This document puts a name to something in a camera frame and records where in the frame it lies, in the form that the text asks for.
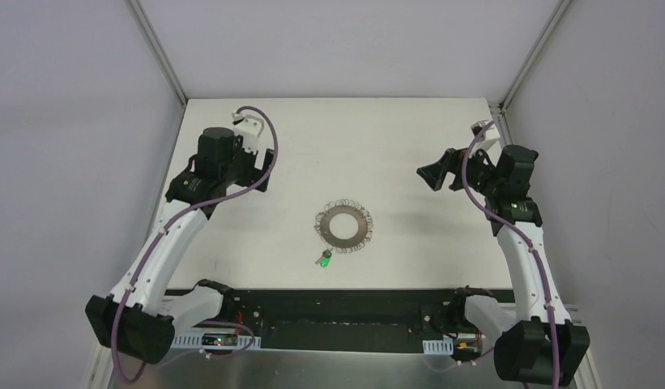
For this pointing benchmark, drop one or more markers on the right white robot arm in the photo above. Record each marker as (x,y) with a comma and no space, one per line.
(539,344)

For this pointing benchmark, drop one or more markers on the metal disc with key rings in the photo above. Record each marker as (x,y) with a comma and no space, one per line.
(345,226)

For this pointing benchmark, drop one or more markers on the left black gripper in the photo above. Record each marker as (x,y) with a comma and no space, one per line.
(259,168)

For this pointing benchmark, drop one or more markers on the aluminium frame rail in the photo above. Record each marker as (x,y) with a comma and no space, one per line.
(157,50)

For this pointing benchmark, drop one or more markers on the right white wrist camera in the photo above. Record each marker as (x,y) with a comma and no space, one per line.
(486,135)

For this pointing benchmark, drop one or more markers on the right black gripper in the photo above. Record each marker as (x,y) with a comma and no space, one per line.
(456,171)

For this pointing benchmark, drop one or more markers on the silver key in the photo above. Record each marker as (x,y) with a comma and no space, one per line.
(326,254)

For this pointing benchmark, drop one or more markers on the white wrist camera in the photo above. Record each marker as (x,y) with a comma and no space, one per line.
(486,135)
(249,128)

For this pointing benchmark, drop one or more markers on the left controller board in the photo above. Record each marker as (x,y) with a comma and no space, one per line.
(215,341)

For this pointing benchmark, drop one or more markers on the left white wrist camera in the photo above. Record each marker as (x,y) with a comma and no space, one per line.
(249,128)

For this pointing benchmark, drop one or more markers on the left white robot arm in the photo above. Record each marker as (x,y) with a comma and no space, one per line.
(133,319)

